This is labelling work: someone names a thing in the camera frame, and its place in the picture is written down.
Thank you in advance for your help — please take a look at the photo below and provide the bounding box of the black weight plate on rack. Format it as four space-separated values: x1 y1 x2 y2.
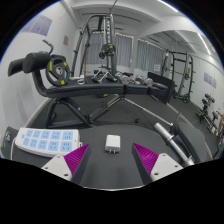
98 42 117 60

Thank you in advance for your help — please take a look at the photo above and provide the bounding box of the silver barbell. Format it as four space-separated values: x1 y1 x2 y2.
124 98 196 168

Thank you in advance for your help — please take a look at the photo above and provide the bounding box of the black padded box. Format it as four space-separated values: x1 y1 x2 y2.
147 71 174 104

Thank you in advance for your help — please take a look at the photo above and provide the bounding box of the group of grey dumbbells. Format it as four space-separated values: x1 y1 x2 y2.
114 71 156 88

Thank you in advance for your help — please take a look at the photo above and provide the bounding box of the grey window curtain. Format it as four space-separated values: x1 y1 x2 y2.
87 31 134 68
134 39 166 73

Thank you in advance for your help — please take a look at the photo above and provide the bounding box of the long ceiling strip light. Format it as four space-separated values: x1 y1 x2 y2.
158 0 179 14

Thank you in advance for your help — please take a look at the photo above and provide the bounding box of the black yellow-marked weight plate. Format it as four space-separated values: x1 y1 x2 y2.
44 54 72 88

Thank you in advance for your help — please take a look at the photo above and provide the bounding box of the metal key ring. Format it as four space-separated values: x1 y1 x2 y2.
1 130 13 146

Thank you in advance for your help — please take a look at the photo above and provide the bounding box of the dumbbell storage rack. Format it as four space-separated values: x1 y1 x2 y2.
196 93 224 134

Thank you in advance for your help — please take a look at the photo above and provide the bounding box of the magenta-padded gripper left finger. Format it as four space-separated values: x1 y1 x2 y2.
41 143 92 185

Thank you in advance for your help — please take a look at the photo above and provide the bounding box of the black weight bench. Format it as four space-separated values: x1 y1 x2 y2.
7 50 174 129

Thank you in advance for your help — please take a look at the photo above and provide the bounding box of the grey curved handle bar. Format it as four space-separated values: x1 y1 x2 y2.
42 39 55 56

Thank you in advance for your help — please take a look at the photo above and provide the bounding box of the white power strip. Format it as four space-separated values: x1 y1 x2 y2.
14 127 83 158

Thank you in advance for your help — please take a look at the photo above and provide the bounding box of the black squat rack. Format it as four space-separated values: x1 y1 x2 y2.
161 49 195 104

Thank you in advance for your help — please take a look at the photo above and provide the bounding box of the short ceiling strip light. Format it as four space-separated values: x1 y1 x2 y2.
197 32 213 56

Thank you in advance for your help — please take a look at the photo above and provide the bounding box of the white charger block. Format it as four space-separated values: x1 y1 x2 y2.
104 134 121 155

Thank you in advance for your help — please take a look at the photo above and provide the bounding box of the large purple wall poster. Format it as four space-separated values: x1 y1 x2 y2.
21 14 53 37

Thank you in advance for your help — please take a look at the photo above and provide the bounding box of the small purple wall poster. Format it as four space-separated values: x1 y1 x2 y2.
203 72 218 89

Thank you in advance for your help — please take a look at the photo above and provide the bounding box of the white power strip cable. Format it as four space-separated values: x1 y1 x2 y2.
9 138 18 160

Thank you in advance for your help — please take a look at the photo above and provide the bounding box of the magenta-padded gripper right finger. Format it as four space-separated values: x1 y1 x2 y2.
131 143 184 186

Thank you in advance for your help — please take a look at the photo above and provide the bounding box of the grey cable rack machine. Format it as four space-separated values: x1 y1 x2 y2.
71 13 118 79

